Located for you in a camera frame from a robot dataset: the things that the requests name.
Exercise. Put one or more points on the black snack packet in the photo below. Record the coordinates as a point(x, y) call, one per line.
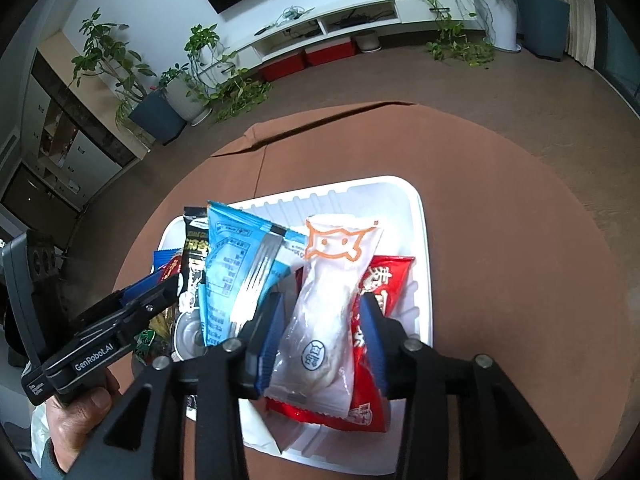
point(192, 260)

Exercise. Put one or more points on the white bread packet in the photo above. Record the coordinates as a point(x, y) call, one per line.
point(320, 310)

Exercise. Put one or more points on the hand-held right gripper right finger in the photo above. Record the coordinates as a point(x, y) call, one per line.
point(375, 350)

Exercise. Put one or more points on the white TV cabinet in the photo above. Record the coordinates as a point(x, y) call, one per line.
point(400, 10)

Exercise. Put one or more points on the blue yellow candy packet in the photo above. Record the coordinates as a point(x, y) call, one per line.
point(162, 261)

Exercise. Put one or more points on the wooden display cabinet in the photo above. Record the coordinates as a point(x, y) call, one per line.
point(65, 150)

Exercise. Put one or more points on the glass sliding door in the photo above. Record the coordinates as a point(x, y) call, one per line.
point(620, 60)

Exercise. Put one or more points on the light blue snack packet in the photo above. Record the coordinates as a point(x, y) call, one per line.
point(225, 265)

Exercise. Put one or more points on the white plastic tray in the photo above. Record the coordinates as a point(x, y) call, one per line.
point(390, 210)

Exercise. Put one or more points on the person's left forearm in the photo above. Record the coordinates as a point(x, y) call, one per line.
point(50, 466)

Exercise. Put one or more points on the dark grey square planter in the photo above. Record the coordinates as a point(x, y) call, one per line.
point(542, 22)

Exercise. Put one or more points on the green red snack packet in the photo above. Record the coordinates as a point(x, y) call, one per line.
point(142, 339)

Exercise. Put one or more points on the round white plant pot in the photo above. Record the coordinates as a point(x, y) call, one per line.
point(190, 102)

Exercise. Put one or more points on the red packet white lettering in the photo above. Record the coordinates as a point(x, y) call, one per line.
point(387, 280)

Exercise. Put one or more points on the tall white plant pot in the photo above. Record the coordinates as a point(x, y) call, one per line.
point(500, 20)

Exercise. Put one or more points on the trailing green plant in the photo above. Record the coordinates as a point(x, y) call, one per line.
point(450, 20)

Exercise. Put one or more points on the tall leafy plant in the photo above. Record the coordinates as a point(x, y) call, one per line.
point(107, 60)

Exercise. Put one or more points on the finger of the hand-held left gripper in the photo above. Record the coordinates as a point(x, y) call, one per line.
point(95, 350)
point(142, 290)

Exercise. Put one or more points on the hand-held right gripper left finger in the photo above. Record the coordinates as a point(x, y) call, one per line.
point(267, 345)

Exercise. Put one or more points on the beige curtain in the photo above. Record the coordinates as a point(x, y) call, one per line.
point(582, 20)

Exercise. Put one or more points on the dark grey slanted planter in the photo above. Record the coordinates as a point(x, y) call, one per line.
point(157, 117)

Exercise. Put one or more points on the red storage box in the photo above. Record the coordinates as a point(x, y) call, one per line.
point(283, 67)
point(330, 51)

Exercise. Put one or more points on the brown tablecloth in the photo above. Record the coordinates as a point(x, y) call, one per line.
point(500, 200)

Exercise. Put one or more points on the gold snack packet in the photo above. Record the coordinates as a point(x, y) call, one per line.
point(162, 324)

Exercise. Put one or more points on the leafy plant in white pot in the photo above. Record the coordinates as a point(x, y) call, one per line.
point(215, 60)

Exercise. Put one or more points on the person's left hand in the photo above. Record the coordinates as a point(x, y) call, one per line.
point(80, 425)

